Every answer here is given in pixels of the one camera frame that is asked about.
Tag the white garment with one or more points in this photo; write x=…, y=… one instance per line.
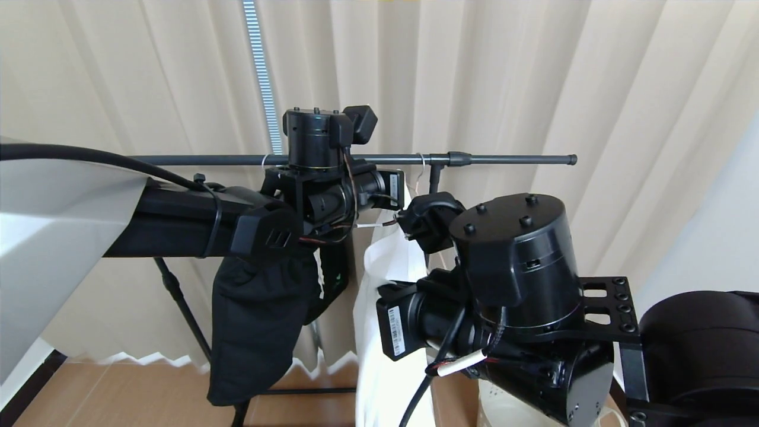
x=385, y=273

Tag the window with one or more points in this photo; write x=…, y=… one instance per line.
x=261, y=77

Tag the white laundry basket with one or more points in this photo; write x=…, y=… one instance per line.
x=504, y=409

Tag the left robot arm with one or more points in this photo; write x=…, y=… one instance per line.
x=59, y=237

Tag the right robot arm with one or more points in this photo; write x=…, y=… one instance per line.
x=522, y=249

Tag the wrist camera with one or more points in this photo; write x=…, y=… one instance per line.
x=362, y=121
x=427, y=219

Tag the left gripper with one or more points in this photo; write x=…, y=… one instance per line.
x=379, y=190

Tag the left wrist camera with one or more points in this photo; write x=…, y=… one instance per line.
x=362, y=121

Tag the pink clothes hanger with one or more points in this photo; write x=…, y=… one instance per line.
x=265, y=159
x=420, y=172

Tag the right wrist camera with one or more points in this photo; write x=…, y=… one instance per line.
x=427, y=219

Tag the black garment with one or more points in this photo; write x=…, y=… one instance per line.
x=255, y=332

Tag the white curtain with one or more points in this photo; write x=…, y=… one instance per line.
x=118, y=71
x=533, y=77

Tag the black clothes rack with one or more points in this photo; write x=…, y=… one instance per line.
x=504, y=159

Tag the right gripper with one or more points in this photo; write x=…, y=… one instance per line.
x=415, y=320

